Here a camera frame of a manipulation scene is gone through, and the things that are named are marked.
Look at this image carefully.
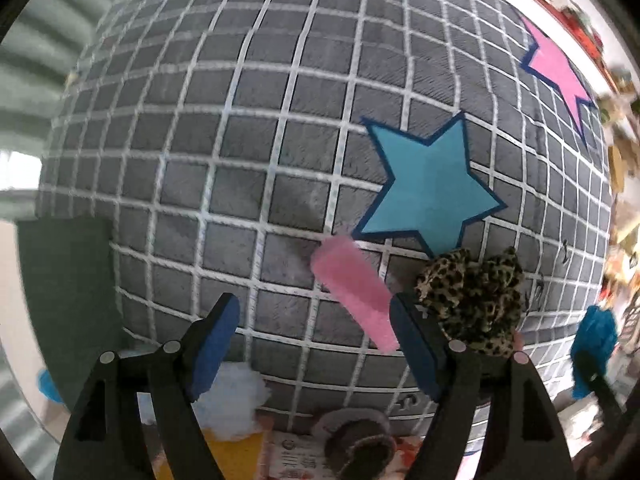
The pile of snack packets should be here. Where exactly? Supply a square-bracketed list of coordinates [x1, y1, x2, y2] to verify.
[597, 60, 640, 391]

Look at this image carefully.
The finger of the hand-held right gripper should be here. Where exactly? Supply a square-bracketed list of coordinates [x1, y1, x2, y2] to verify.
[576, 354, 627, 427]

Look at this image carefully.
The pink fuzzy sock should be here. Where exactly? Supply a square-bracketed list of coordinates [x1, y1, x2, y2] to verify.
[310, 235, 401, 353]

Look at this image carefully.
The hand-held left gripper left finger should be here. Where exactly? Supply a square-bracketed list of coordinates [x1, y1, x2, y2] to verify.
[51, 291, 242, 480]

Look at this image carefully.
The dark brown knitted slipper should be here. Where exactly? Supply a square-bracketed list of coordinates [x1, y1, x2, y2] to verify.
[312, 407, 396, 480]

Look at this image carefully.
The fox print tissue box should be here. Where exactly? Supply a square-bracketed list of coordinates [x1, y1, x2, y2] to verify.
[252, 427, 426, 480]

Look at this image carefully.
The leopard print cloth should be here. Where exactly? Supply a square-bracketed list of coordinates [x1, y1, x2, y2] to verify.
[415, 246, 528, 358]

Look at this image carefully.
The light blue plastic object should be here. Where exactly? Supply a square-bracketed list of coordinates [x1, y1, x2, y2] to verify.
[36, 369, 67, 406]

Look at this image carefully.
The grey grid blanket with stars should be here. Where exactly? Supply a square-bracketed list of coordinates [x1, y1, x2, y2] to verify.
[37, 0, 616, 441]

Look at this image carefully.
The white cotton fluff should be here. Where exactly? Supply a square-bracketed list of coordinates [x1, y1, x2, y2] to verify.
[192, 360, 273, 442]

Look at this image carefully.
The blue cloth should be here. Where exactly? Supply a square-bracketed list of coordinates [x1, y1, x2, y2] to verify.
[570, 305, 620, 401]

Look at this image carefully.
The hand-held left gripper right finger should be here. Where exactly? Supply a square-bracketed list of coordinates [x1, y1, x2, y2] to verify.
[389, 291, 574, 480]

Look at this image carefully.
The yellow flat pad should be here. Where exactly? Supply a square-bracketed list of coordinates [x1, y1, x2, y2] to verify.
[152, 422, 275, 480]

